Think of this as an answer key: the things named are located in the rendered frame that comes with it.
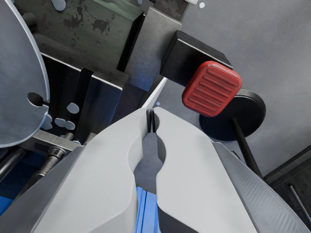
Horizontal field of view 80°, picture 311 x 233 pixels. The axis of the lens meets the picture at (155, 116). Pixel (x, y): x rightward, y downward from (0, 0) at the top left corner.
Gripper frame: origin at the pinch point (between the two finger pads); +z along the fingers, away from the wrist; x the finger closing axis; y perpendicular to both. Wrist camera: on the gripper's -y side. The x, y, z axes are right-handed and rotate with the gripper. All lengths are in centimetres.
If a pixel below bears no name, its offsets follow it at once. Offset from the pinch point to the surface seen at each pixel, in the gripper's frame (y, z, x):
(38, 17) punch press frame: -4.3, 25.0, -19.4
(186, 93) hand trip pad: 4.8, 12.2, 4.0
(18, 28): -4.1, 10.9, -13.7
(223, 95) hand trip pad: 5.1, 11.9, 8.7
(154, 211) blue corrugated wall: 143, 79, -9
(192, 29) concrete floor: 7, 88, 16
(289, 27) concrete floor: 8, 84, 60
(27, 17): -4.5, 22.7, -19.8
